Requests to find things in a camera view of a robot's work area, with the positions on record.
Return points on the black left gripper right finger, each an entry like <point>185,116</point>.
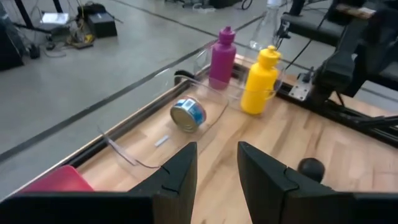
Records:
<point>295,208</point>

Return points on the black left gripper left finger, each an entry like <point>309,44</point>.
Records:
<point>109,208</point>

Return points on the dark toy plum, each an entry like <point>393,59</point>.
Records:
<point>311,169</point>

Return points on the small blue red label can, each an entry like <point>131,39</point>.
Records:
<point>188,115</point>

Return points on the yellow plastic squeeze bottle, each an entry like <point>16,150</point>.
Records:
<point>259,84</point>

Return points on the purple plastic squeeze bottle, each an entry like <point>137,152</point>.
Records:
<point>222,59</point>

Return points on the clear bottle with white cap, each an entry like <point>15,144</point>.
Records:
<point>264,34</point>

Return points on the pink plastic bin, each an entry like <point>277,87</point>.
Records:
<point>59,182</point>

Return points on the small white label strip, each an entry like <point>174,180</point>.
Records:
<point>161,141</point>

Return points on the black box on floor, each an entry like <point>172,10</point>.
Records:
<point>101,25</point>

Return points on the black aluminium rig frame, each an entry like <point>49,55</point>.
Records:
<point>357,124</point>

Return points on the metal mounting bracket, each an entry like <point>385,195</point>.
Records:
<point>300,88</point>

